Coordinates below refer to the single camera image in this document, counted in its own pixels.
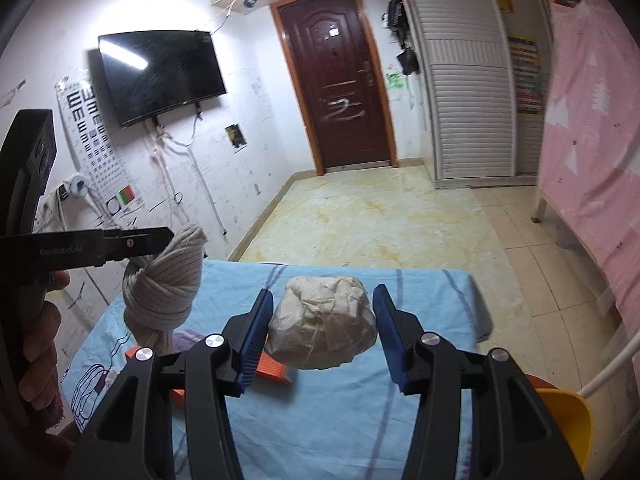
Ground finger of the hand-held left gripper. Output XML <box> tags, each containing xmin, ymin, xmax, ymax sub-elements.
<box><xmin>102</xmin><ymin>227</ymin><xmax>175</xmax><ymax>264</ymax></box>

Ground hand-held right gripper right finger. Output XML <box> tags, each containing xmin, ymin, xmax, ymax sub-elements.
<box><xmin>372</xmin><ymin>284</ymin><xmax>587</xmax><ymax>480</ymax></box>

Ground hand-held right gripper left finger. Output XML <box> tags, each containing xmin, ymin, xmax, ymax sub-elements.
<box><xmin>75</xmin><ymin>288</ymin><xmax>275</xmax><ymax>480</ymax></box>

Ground beige knotted cloth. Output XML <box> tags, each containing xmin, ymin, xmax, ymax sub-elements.
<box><xmin>122</xmin><ymin>223</ymin><xmax>209</xmax><ymax>362</ymax></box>

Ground beige paper wad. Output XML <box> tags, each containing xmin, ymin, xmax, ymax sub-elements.
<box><xmin>263</xmin><ymin>274</ymin><xmax>379</xmax><ymax>371</ymax></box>

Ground yellow plastic bin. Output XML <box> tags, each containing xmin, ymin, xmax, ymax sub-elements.
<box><xmin>529</xmin><ymin>374</ymin><xmax>596</xmax><ymax>479</ymax></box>

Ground person's left hand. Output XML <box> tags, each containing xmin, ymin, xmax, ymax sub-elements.
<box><xmin>17</xmin><ymin>269</ymin><xmax>71</xmax><ymax>412</ymax></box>

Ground plain long orange box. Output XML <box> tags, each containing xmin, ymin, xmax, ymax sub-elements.
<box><xmin>125</xmin><ymin>346</ymin><xmax>294</xmax><ymax>411</ymax></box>

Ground light blue bed sheet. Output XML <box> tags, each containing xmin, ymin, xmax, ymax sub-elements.
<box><xmin>60</xmin><ymin>258</ymin><xmax>494</xmax><ymax>480</ymax></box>

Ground white plug-in charger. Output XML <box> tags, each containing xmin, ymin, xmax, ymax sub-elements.
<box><xmin>64</xmin><ymin>172</ymin><xmax>91</xmax><ymax>199</ymax></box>

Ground eye chart poster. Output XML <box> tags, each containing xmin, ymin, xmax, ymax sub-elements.
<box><xmin>54</xmin><ymin>75</ymin><xmax>139</xmax><ymax>212</ymax></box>

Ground white louvered wardrobe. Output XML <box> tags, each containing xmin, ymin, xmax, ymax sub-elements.
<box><xmin>392</xmin><ymin>0</ymin><xmax>557</xmax><ymax>189</ymax></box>

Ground dark brown door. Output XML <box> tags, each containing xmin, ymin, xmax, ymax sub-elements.
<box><xmin>269</xmin><ymin>0</ymin><xmax>399</xmax><ymax>177</ymax></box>

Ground pink printed curtain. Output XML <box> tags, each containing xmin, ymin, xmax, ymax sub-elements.
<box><xmin>537</xmin><ymin>0</ymin><xmax>640</xmax><ymax>352</ymax></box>

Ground small black hanging bag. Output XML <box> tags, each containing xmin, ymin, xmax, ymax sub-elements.
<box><xmin>396</xmin><ymin>47</ymin><xmax>419</xmax><ymax>76</ymax></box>

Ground colourful grid poster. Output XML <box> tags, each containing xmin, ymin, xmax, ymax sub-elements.
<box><xmin>507</xmin><ymin>33</ymin><xmax>544</xmax><ymax>117</ymax></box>

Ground large black hanging bag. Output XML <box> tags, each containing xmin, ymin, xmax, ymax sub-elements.
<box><xmin>387</xmin><ymin>0</ymin><xmax>409</xmax><ymax>34</ymax></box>

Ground black television cable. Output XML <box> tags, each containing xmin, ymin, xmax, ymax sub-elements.
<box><xmin>172</xmin><ymin>105</ymin><xmax>232</xmax><ymax>237</ymax></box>

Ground small dark wall picture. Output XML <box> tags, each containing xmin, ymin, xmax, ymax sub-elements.
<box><xmin>224</xmin><ymin>122</ymin><xmax>249</xmax><ymax>151</ymax></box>

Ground black wall television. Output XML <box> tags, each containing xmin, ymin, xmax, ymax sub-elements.
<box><xmin>97</xmin><ymin>30</ymin><xmax>229</xmax><ymax>130</ymax></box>

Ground white metal frame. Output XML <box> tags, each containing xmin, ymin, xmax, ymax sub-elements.
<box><xmin>577</xmin><ymin>339</ymin><xmax>640</xmax><ymax>399</ymax></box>

